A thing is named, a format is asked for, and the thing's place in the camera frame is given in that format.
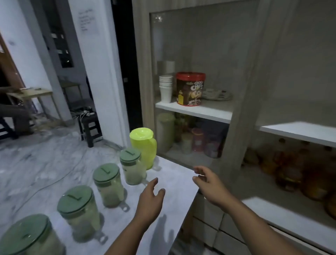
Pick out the person's right hand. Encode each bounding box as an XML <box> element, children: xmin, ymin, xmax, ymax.
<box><xmin>192</xmin><ymin>166</ymin><xmax>233</xmax><ymax>211</ymax></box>

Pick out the person's left hand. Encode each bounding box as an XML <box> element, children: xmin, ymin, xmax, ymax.
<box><xmin>134</xmin><ymin>177</ymin><xmax>166</xmax><ymax>224</ymax></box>

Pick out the person's left forearm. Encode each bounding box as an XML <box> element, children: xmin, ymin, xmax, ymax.
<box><xmin>104</xmin><ymin>216</ymin><xmax>154</xmax><ymax>255</ymax></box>

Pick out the person's right forearm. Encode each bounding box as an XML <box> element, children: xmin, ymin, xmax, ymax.
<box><xmin>224</xmin><ymin>198</ymin><xmax>306</xmax><ymax>255</ymax></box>

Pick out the small translucent white container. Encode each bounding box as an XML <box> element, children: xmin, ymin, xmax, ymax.
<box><xmin>181</xmin><ymin>132</ymin><xmax>194</xmax><ymax>155</ymax></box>

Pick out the green-lidded clear plastic jar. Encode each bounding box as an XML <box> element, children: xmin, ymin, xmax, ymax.
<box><xmin>120</xmin><ymin>148</ymin><xmax>149</xmax><ymax>186</ymax></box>
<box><xmin>93</xmin><ymin>163</ymin><xmax>130</xmax><ymax>213</ymax></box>
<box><xmin>0</xmin><ymin>214</ymin><xmax>65</xmax><ymax>255</ymax></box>
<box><xmin>57</xmin><ymin>185</ymin><xmax>109</xmax><ymax>245</ymax></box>

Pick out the pink-lidded plastic container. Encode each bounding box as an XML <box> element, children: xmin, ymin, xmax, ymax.
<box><xmin>191</xmin><ymin>128</ymin><xmax>205</xmax><ymax>153</ymax></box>

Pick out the yellow-green plastic jug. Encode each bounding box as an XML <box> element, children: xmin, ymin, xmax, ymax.
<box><xmin>129</xmin><ymin>127</ymin><xmax>158</xmax><ymax>171</ymax></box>

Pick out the red-lidded brown cereal tub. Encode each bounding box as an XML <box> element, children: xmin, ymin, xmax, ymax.
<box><xmin>176</xmin><ymin>72</ymin><xmax>206</xmax><ymax>107</ymax></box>

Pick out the black stool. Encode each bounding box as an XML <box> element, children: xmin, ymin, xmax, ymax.
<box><xmin>77</xmin><ymin>112</ymin><xmax>103</xmax><ymax>148</ymax></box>

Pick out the stack of white paper cups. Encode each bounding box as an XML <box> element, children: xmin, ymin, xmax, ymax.
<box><xmin>159</xmin><ymin>75</ymin><xmax>174</xmax><ymax>104</ymax></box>

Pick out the group of amber glass jars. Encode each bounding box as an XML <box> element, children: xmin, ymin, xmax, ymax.
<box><xmin>244</xmin><ymin>138</ymin><xmax>336</xmax><ymax>220</ymax></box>

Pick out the wooden glass-door cabinet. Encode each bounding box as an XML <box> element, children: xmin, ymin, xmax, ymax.
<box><xmin>132</xmin><ymin>0</ymin><xmax>336</xmax><ymax>255</ymax></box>

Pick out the dark chair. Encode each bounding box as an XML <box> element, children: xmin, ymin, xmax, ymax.
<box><xmin>58</xmin><ymin>76</ymin><xmax>95</xmax><ymax>112</ymax></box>

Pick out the light wooden table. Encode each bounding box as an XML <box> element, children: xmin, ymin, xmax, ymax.
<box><xmin>6</xmin><ymin>88</ymin><xmax>66</xmax><ymax>127</ymax></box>

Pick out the white paper note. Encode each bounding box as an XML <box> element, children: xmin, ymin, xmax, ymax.
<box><xmin>78</xmin><ymin>8</ymin><xmax>100</xmax><ymax>35</ymax></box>

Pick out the white floor cable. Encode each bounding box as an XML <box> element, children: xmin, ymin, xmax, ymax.
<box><xmin>16</xmin><ymin>116</ymin><xmax>88</xmax><ymax>211</ymax></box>

